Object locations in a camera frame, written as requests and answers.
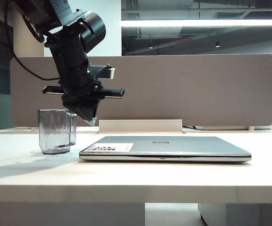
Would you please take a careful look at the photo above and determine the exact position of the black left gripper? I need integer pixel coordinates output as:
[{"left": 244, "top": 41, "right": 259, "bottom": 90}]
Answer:
[{"left": 42, "top": 65, "right": 125, "bottom": 127}]

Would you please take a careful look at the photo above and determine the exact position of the transparent grey glass water cup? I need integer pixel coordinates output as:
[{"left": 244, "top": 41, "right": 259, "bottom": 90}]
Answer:
[{"left": 39, "top": 109, "right": 77, "bottom": 155}]

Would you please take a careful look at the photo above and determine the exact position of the silver Dell laptop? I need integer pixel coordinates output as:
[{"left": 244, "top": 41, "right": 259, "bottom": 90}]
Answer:
[{"left": 79, "top": 136, "right": 252, "bottom": 163}]

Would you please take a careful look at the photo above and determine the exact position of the white red Nice Try sticker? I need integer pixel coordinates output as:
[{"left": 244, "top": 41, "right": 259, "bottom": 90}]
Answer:
[{"left": 90, "top": 143, "right": 134, "bottom": 153}]

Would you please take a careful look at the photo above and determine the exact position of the beige fabric desk partition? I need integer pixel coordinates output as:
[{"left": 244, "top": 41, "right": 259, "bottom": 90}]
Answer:
[{"left": 9, "top": 54, "right": 272, "bottom": 130}]

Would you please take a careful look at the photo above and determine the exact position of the white desk support panel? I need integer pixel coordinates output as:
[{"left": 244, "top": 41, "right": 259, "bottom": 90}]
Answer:
[{"left": 0, "top": 202, "right": 146, "bottom": 226}]

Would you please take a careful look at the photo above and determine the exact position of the long white ceiling light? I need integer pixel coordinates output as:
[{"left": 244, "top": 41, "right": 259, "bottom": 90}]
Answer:
[{"left": 121, "top": 19, "right": 272, "bottom": 28}]

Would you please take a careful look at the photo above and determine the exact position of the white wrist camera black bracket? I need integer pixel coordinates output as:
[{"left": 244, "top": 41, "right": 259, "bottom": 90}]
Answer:
[{"left": 90, "top": 64, "right": 116, "bottom": 81}]

